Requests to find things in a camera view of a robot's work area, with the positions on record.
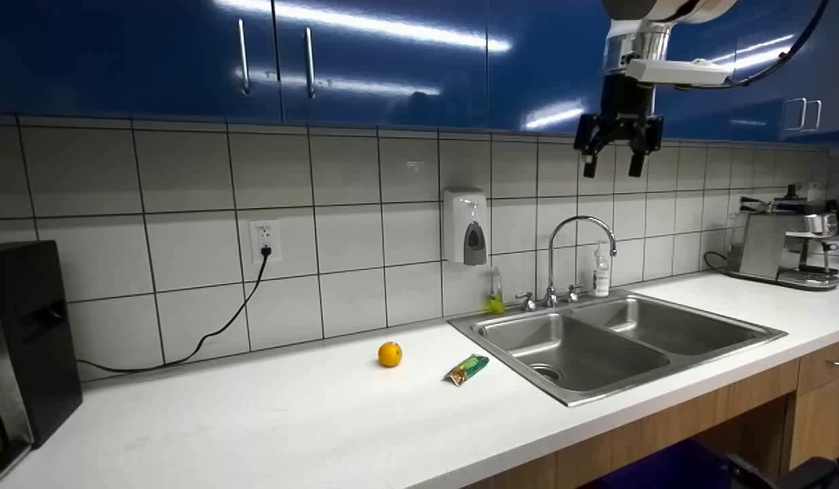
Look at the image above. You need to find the silver espresso machine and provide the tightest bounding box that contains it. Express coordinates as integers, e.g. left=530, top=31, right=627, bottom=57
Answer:
left=726, top=182, right=839, bottom=295

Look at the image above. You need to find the black power cable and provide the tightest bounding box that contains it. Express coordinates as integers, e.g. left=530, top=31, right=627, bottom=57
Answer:
left=75, top=246, right=276, bottom=379

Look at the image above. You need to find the black chair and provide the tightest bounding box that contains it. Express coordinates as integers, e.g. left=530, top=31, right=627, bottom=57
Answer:
left=724, top=451, right=839, bottom=489

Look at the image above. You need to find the wooden cabinet door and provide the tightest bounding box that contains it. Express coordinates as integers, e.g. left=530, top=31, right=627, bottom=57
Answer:
left=786, top=372, right=839, bottom=474

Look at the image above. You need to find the stainless steel double sink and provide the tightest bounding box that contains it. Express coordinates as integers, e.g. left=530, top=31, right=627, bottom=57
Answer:
left=448, top=291, right=789, bottom=409

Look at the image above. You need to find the wooden drawer front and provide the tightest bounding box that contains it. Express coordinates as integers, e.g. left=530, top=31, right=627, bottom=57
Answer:
left=793, top=337, right=839, bottom=398

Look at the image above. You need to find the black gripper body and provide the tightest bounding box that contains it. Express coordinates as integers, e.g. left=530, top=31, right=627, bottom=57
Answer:
left=572, top=75, right=665, bottom=155

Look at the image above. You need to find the wooden sink apron panel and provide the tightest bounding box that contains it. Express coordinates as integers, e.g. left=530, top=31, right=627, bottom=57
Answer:
left=467, top=358, right=800, bottom=489

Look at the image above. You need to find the blue glossy cabinet door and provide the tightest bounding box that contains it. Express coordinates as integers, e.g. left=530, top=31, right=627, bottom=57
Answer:
left=270, top=0, right=494, bottom=133
left=794, top=0, right=839, bottom=147
left=482, top=0, right=618, bottom=138
left=0, top=0, right=282, bottom=128
left=657, top=0, right=806, bottom=147

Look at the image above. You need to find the green dish soap bottle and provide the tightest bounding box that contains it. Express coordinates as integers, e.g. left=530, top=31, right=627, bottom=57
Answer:
left=482, top=267, right=508, bottom=319

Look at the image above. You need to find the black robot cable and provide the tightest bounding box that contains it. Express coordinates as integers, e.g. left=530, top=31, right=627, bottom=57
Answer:
left=724, top=0, right=832, bottom=92

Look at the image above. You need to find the black coffee machine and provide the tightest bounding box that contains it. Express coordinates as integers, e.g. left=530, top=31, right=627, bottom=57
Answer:
left=0, top=239, right=83, bottom=483

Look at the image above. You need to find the chrome gooseneck faucet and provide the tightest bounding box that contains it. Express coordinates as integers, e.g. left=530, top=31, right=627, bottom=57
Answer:
left=542, top=213, right=621, bottom=310

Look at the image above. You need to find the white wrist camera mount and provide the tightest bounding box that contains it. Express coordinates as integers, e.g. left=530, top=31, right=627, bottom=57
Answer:
left=618, top=57, right=733, bottom=91

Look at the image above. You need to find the white wall outlet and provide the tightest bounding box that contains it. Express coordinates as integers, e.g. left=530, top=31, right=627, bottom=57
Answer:
left=247, top=217, right=285, bottom=267

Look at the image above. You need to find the orange fruit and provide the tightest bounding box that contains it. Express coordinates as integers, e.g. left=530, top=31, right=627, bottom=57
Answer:
left=375, top=341, right=403, bottom=372

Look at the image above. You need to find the white wall soap dispenser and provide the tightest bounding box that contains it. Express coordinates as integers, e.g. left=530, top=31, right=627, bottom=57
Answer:
left=440, top=187, right=490, bottom=270

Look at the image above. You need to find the green snack packet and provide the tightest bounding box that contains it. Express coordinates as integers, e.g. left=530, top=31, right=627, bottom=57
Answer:
left=441, top=354, right=490, bottom=390

